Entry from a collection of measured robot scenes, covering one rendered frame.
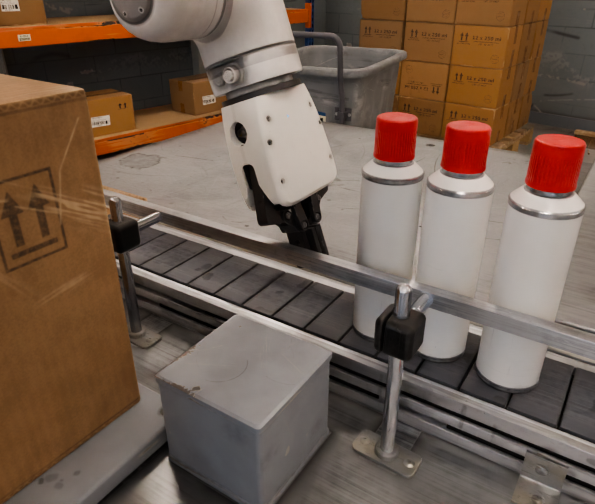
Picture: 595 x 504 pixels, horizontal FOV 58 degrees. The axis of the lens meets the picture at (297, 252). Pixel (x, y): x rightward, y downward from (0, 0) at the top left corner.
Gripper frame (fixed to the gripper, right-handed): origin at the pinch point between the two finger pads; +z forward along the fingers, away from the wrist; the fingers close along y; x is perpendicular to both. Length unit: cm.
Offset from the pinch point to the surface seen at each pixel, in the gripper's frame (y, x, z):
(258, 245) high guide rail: -4.4, 2.3, -2.1
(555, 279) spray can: -1.8, -22.4, 3.7
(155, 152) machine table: 40, 65, -12
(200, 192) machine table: 26.9, 41.6, -2.9
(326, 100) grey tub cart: 185, 109, -8
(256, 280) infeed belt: 0.6, 9.0, 3.7
